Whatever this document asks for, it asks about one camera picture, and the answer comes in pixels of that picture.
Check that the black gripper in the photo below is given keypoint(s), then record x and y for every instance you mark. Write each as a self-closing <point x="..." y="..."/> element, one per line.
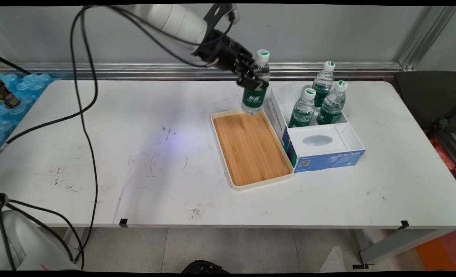
<point x="220" y="52"/>

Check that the green label water bottle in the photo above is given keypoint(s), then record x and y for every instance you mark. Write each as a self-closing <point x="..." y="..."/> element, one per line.
<point x="255" y="98"/>
<point x="332" y="104"/>
<point x="322" y="86"/>
<point x="302" y="111"/>

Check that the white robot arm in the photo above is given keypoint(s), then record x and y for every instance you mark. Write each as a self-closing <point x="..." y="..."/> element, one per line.
<point x="177" y="19"/>

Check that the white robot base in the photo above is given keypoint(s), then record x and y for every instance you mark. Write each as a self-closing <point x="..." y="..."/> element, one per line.
<point x="27" y="246"/>

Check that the bamboo tray with cream rim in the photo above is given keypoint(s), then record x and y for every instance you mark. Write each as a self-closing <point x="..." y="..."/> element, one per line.
<point x="251" y="148"/>

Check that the blue and white cardboard box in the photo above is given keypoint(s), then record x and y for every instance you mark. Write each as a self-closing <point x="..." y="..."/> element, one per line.
<point x="328" y="161"/>

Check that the black tape marker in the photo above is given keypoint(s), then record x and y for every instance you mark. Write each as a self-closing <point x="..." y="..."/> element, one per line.
<point x="405" y="224"/>
<point x="123" y="222"/>

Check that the round black floor object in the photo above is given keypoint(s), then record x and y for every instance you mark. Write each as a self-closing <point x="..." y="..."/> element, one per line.
<point x="204" y="267"/>

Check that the red patterned bag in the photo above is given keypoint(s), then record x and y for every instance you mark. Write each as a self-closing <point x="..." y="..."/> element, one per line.
<point x="443" y="154"/>

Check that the blue plastic bubble packaging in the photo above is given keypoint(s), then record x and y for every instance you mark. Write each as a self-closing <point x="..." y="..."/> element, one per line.
<point x="27" y="86"/>

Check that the grey table leg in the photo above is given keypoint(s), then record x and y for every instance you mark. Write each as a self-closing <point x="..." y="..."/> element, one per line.
<point x="397" y="242"/>

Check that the printed drink can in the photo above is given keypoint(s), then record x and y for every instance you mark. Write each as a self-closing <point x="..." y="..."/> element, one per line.
<point x="5" y="92"/>

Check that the orange box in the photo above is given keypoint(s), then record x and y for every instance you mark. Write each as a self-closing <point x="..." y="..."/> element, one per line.
<point x="441" y="252"/>

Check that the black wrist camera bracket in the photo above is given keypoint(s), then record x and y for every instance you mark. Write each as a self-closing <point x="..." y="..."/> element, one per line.
<point x="220" y="11"/>

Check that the horizontal aluminium frame rail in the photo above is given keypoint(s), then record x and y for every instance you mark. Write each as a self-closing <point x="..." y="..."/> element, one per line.
<point x="97" y="71"/>

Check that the slanted aluminium frame post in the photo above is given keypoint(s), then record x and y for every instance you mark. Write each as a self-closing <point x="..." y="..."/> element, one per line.
<point x="428" y="36"/>

